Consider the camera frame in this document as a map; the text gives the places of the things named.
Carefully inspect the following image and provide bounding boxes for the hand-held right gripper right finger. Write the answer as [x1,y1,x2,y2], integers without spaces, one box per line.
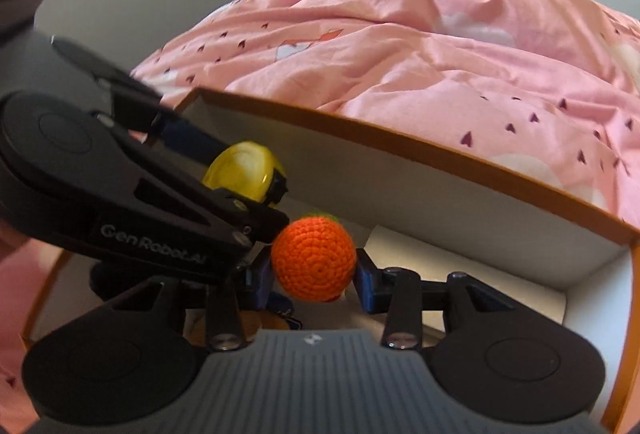
[352,254,521,351]

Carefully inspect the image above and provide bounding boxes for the brown fox plush blue uniform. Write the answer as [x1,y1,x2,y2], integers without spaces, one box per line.
[187,291,303,347]

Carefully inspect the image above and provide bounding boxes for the orange cardboard box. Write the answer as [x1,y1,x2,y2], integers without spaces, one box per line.
[20,87,640,434]

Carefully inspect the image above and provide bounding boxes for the orange crochet ball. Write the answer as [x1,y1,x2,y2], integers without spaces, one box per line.
[270,213,359,303]

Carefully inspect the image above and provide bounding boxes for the pink heart-print duvet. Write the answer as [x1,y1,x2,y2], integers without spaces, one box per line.
[0,0,640,434]

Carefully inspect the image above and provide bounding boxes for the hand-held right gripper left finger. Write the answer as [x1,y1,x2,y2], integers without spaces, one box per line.
[112,258,275,351]

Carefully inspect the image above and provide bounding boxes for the yellow glossy toy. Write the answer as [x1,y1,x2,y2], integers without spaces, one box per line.
[201,140,288,207]

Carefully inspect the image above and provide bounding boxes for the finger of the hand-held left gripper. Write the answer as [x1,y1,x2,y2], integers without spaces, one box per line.
[50,36,237,167]
[125,158,292,256]

